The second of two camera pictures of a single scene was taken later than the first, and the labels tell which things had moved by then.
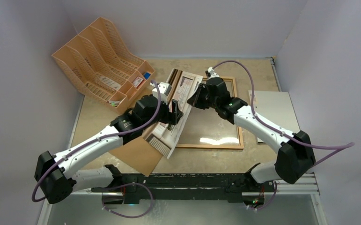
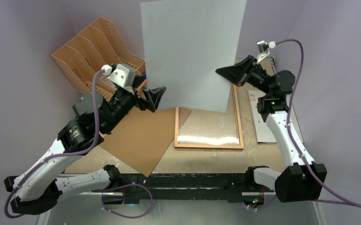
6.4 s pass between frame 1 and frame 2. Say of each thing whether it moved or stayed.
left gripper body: moved
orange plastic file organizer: stayed
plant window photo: moved
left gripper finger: moved
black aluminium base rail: stayed
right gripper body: moved
